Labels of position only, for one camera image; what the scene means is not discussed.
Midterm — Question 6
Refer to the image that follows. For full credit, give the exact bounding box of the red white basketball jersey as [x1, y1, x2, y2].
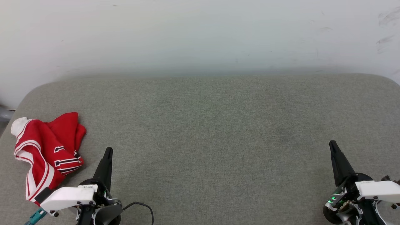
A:
[11, 112, 87, 207]

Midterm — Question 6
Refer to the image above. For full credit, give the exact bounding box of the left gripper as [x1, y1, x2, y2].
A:
[77, 147, 123, 225]

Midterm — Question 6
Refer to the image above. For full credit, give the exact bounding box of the teal left camera connector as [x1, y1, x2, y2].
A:
[24, 208, 48, 225]

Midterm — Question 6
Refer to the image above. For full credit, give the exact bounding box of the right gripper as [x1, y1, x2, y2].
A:
[323, 140, 400, 225]

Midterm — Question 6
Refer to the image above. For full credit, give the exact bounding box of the grey fabric sofa cushion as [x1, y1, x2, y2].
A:
[0, 73, 400, 225]

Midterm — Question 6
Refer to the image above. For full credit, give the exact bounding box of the grey metal tube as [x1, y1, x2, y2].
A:
[0, 105, 15, 123]

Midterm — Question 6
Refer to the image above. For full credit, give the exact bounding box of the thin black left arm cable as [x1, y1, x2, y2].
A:
[122, 202, 154, 225]

